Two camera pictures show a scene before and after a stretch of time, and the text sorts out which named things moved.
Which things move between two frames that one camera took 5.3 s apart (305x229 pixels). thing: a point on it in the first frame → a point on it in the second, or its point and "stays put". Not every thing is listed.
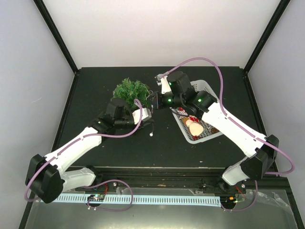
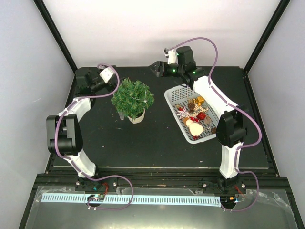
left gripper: [145, 122] → [110, 86]
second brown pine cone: [214, 130] stays put
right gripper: [158, 104] → [159, 64]
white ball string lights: [151, 133] → [144, 101]
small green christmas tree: [133, 93] stays put
